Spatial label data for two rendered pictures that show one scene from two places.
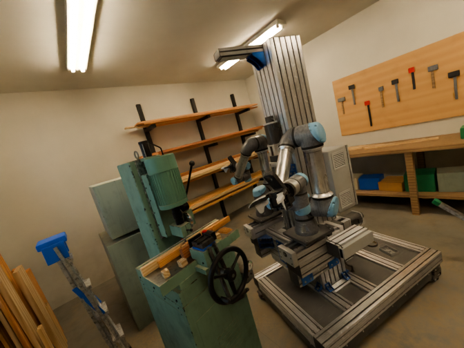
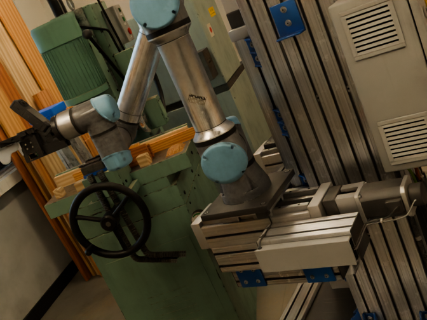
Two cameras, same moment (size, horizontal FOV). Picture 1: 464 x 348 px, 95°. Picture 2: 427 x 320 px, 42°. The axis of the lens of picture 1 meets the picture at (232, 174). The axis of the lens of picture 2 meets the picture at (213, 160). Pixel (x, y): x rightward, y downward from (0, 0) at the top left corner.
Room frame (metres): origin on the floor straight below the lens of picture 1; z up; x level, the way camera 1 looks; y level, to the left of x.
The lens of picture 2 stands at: (0.37, -1.62, 1.38)
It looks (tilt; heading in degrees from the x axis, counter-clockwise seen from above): 16 degrees down; 57
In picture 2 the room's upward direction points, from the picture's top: 24 degrees counter-clockwise
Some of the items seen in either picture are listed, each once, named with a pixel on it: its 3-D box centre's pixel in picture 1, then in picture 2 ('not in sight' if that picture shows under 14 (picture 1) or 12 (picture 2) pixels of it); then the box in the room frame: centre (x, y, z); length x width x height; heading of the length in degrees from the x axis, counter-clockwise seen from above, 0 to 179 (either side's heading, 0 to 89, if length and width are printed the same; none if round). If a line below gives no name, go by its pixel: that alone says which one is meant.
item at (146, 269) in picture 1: (186, 244); (121, 157); (1.29, 0.40, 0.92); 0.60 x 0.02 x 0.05; 135
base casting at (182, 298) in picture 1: (184, 264); (143, 185); (1.36, 0.48, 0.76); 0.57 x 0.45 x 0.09; 45
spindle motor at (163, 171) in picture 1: (166, 181); (70, 60); (1.27, 0.39, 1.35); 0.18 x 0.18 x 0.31
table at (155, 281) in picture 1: (200, 255); (119, 181); (1.20, 0.31, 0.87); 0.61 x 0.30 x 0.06; 135
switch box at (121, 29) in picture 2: not in sight; (118, 25); (1.60, 0.52, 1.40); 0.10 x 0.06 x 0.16; 45
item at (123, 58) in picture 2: not in sight; (133, 66); (1.53, 0.43, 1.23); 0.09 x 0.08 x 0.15; 45
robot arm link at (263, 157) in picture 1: (265, 166); not in sight; (1.79, -0.29, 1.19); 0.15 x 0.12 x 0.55; 126
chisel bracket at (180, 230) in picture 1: (181, 229); not in sight; (1.29, 0.40, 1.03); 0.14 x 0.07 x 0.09; 45
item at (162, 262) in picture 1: (199, 237); (140, 152); (1.34, 0.32, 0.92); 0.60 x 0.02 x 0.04; 135
